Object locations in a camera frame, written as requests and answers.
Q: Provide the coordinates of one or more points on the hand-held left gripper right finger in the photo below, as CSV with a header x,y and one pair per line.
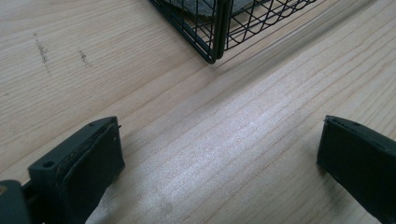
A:
x,y
361,161

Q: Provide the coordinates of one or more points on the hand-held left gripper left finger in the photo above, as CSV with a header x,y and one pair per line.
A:
x,y
81,177

